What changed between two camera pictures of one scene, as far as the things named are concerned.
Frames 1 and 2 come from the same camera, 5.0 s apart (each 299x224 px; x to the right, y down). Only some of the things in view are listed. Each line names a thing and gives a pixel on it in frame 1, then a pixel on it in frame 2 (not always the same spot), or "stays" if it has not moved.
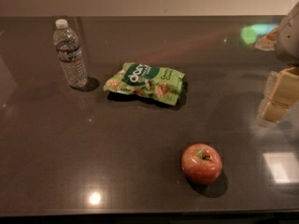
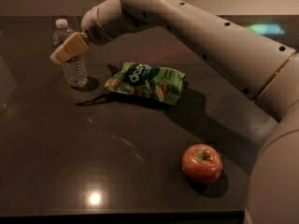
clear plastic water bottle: x=69 y=49 stays
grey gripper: x=289 y=39 → x=91 y=25
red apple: x=202 y=163 stays
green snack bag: x=149 y=81 stays
